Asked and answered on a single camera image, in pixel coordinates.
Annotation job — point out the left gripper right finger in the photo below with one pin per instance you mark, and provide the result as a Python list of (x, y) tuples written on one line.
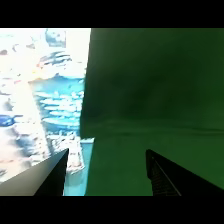
[(166, 178)]

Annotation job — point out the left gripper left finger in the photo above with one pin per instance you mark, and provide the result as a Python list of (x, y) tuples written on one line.
[(43, 178)]

